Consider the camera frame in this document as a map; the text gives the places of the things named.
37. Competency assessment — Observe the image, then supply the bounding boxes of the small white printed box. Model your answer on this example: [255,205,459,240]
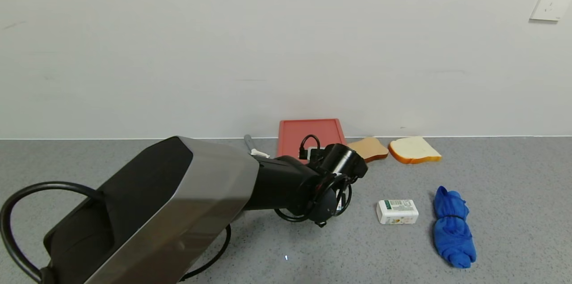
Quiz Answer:
[376,199,420,225]

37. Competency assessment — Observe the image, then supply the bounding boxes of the red drawer case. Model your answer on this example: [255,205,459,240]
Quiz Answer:
[277,119,347,160]

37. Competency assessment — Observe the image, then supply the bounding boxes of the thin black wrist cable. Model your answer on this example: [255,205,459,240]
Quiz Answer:
[273,134,353,224]

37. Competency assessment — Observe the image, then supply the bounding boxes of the brown toast slice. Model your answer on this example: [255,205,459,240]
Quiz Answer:
[346,136,390,163]

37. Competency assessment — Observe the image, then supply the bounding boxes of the grey handled peeler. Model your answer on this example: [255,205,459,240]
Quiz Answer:
[244,135,271,159]

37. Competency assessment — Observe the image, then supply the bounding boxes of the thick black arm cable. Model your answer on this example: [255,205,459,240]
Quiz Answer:
[0,181,232,283]

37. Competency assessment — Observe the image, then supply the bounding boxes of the white bread slice orange crust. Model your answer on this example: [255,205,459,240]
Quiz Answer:
[388,136,443,165]

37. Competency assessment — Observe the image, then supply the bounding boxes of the blue bundled cloth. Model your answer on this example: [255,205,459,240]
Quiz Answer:
[433,186,477,269]

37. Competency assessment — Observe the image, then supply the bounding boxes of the white wall socket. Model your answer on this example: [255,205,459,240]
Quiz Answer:
[530,0,572,22]

